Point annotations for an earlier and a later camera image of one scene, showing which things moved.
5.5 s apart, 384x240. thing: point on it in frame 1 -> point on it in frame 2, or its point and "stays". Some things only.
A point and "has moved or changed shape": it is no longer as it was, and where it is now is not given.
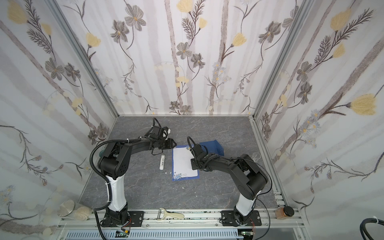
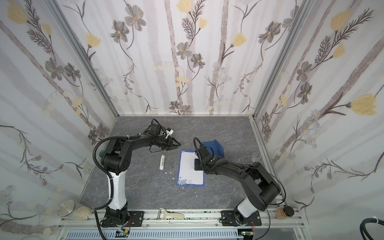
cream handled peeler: [162, 214] stays
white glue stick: [162, 164] stays
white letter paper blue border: [181, 164] has moved or changed shape
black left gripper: [167, 142] stays
